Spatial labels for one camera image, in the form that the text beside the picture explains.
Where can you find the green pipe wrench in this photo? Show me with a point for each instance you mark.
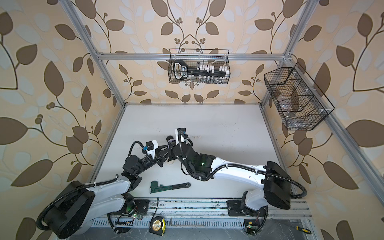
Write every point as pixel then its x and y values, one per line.
pixel 157 188

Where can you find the side wire basket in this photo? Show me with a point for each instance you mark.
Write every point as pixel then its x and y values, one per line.
pixel 300 102

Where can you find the yellow black screwdriver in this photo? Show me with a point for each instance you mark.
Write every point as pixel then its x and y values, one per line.
pixel 306 231

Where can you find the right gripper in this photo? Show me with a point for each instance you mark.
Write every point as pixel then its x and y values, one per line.
pixel 172 149

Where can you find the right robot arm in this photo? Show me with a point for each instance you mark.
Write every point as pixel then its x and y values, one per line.
pixel 272 186

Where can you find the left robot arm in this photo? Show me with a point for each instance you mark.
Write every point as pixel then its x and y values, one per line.
pixel 79 204

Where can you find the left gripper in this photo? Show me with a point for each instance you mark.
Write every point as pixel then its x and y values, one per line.
pixel 159 155

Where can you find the back wire basket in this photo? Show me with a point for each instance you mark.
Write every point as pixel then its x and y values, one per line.
pixel 216 57

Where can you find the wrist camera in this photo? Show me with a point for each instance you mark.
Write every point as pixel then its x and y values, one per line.
pixel 150 148
pixel 181 135

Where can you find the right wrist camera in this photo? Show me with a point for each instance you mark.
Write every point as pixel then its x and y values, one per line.
pixel 181 135

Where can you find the yellow black tape measure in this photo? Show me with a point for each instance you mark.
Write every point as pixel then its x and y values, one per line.
pixel 157 226

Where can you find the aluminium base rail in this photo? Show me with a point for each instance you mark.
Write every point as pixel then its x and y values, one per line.
pixel 209 213

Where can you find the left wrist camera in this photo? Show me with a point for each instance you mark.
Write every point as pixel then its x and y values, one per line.
pixel 150 148

